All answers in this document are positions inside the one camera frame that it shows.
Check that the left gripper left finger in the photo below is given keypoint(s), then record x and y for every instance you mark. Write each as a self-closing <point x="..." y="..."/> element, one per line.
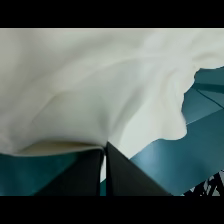
<point x="80" y="178"/>

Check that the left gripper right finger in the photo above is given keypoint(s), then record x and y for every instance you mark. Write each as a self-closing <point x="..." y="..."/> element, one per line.
<point x="128" y="178"/>

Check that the white garment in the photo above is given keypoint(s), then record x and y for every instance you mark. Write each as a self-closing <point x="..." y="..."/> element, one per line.
<point x="86" y="86"/>

